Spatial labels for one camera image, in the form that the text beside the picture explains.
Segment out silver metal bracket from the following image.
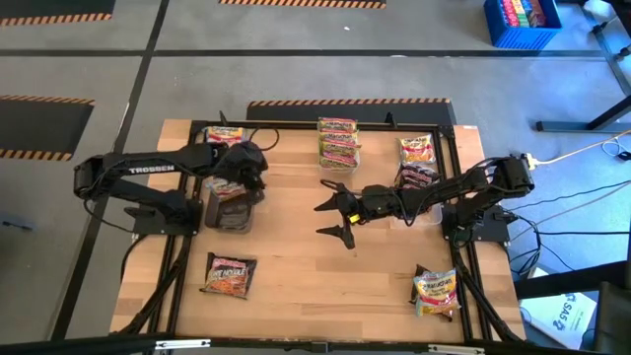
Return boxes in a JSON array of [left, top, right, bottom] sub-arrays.
[[154, 337, 212, 352], [426, 343, 487, 355]]

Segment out blue plastic crate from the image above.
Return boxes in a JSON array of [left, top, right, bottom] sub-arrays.
[[482, 0, 564, 50]]

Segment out red Lime Chili Shrimp packet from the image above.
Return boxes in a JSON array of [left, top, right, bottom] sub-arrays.
[[317, 116, 358, 133], [318, 129, 361, 145], [318, 153, 361, 172], [318, 141, 362, 157]]

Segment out black metal beam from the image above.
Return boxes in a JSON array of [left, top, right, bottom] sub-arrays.
[[514, 259, 631, 301]]

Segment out blue yellow Maruchan ramen packet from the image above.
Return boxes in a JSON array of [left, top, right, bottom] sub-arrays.
[[412, 268, 460, 319], [204, 176, 248, 202], [396, 133, 438, 167], [203, 125, 247, 148]]

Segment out black hazard-striped floor mat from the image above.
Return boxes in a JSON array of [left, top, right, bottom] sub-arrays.
[[218, 0, 387, 10], [0, 0, 117, 29], [245, 97, 457, 126], [0, 94, 96, 163]]

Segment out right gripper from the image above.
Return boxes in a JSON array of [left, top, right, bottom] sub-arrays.
[[313, 183, 401, 250]]

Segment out black aluminium table frame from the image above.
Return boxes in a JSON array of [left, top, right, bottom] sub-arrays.
[[110, 110, 526, 345]]

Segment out black rig gantry frame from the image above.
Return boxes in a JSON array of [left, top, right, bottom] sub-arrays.
[[0, 332, 631, 355]]

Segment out white printed cardboard box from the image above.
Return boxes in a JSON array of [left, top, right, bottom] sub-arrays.
[[519, 290, 599, 351]]

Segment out beige power cable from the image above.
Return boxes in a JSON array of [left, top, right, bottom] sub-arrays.
[[535, 128, 631, 167]]

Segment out green ramen packet stack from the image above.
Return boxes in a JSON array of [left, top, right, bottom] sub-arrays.
[[315, 115, 362, 175]]

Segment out clear plastic bin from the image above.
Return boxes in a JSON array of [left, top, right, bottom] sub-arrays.
[[391, 165, 445, 231]]

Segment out black-legged desk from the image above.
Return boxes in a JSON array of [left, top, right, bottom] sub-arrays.
[[534, 0, 631, 135]]

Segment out colourful boxes stack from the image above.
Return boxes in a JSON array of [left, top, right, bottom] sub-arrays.
[[498, 0, 548, 29]]

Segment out small dark floor object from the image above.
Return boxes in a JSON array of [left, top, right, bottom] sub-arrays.
[[0, 216, 35, 233]]

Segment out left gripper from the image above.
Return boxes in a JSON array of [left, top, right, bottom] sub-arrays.
[[213, 141, 270, 207]]

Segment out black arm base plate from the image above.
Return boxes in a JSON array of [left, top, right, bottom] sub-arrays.
[[123, 196, 204, 237], [440, 201, 512, 244]]

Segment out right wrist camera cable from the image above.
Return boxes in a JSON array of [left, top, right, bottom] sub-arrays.
[[318, 178, 349, 194]]

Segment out dark smoked plastic bin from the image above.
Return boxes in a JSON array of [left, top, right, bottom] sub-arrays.
[[203, 189, 255, 234]]

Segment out black floor cable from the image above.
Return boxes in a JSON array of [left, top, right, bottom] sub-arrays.
[[534, 229, 631, 237]]

